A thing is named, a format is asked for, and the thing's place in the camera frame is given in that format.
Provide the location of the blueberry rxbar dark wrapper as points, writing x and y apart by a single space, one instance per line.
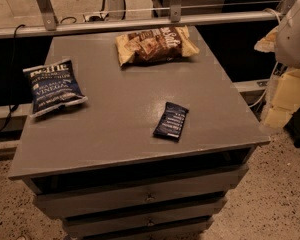
171 123

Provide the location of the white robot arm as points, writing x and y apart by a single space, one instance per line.
287 45

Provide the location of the grey drawer cabinet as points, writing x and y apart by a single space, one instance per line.
99 169

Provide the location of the metal railing frame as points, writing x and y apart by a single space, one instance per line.
32 18

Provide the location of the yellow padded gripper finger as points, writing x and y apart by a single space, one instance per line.
287 95
277 118

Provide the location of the brown chip bag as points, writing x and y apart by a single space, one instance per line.
155 45

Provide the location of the blue kettle chip bag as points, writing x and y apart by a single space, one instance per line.
53 86

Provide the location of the white power strip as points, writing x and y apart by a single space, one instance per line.
95 17

